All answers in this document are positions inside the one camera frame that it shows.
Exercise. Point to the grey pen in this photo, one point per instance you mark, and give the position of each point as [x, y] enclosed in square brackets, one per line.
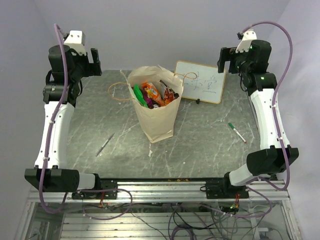
[104, 145]

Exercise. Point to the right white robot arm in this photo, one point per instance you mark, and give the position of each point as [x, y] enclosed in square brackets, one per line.
[276, 153]

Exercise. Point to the orange mango snack bag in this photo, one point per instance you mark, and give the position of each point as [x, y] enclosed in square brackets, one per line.
[153, 93]

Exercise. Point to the whiteboard with wooden frame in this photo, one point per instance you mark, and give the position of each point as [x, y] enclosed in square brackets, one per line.
[203, 82]

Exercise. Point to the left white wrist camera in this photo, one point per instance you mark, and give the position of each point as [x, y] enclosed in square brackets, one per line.
[76, 41]

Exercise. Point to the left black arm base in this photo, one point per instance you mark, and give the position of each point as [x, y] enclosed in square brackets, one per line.
[106, 190]

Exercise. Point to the beige paper bag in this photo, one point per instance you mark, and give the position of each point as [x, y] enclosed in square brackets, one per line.
[156, 123]

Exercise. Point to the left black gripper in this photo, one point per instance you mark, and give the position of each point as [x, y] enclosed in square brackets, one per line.
[92, 69]

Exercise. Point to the large green Chiaba chips bag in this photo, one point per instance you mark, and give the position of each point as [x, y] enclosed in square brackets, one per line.
[139, 95]

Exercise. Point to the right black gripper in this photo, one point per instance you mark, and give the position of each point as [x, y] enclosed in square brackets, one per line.
[228, 54]

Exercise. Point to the red snack bag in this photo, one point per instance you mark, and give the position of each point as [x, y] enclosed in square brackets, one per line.
[168, 94]

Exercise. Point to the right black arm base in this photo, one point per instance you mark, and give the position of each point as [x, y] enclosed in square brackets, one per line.
[221, 188]

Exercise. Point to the aluminium rail frame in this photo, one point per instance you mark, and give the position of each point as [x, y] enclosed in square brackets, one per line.
[159, 195]

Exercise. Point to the purple grape candy bag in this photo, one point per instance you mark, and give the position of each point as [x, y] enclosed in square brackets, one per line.
[149, 103]

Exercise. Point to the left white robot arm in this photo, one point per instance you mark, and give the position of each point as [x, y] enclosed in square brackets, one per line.
[63, 84]

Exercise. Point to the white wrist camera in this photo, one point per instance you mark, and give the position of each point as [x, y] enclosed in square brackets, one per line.
[76, 41]
[245, 40]

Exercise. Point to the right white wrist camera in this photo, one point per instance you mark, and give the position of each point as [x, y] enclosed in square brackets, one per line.
[245, 40]

